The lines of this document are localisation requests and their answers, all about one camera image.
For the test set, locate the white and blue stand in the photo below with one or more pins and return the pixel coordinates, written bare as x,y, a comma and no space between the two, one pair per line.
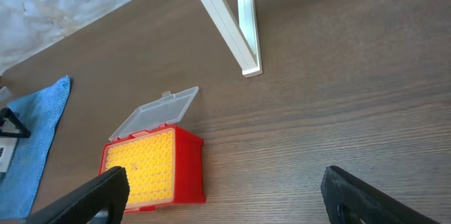
229,23

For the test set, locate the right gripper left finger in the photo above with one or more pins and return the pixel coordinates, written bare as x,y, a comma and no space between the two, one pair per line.
95,199

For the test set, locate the red and yellow tip box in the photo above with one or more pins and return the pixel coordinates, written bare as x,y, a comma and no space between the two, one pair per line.
183,164

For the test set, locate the blue cloth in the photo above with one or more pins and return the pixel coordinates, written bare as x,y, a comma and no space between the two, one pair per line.
35,139

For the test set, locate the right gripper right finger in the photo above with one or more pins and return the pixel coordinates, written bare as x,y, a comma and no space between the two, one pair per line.
338,188

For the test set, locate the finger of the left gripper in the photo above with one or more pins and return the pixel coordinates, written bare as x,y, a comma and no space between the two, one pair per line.
15,122

